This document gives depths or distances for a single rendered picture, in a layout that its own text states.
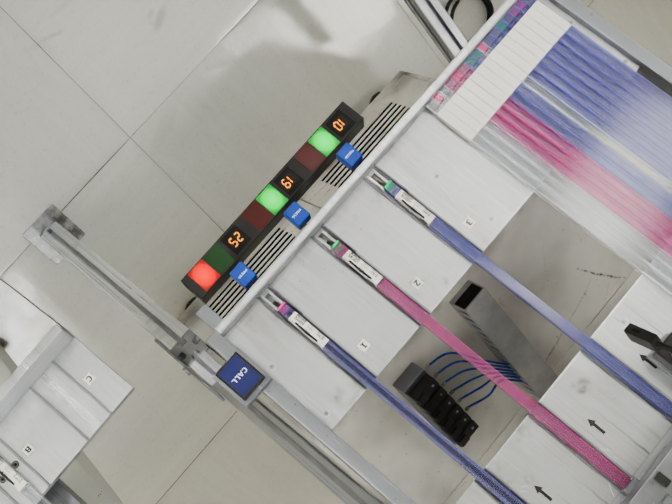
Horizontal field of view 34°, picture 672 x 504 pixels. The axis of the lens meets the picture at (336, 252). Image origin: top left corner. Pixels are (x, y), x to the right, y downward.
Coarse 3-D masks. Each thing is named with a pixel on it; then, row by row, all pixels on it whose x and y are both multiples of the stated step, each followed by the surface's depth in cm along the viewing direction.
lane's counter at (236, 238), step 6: (234, 228) 152; (228, 234) 152; (234, 234) 152; (240, 234) 152; (246, 234) 152; (222, 240) 152; (228, 240) 152; (234, 240) 152; (240, 240) 152; (246, 240) 152; (228, 246) 152; (234, 246) 152; (240, 246) 152; (234, 252) 151
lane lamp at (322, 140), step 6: (318, 132) 155; (324, 132) 155; (312, 138) 155; (318, 138) 155; (324, 138) 155; (330, 138) 155; (312, 144) 155; (318, 144) 155; (324, 144) 155; (330, 144) 155; (336, 144) 155; (324, 150) 154; (330, 150) 154
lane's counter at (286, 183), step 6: (288, 168) 154; (282, 174) 154; (288, 174) 154; (294, 174) 154; (276, 180) 154; (282, 180) 154; (288, 180) 154; (294, 180) 154; (300, 180) 154; (282, 186) 153; (288, 186) 153; (294, 186) 153; (288, 192) 153
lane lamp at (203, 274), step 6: (198, 264) 151; (204, 264) 151; (192, 270) 151; (198, 270) 151; (204, 270) 151; (210, 270) 151; (192, 276) 151; (198, 276) 151; (204, 276) 151; (210, 276) 151; (216, 276) 151; (198, 282) 150; (204, 282) 150; (210, 282) 150; (204, 288) 150
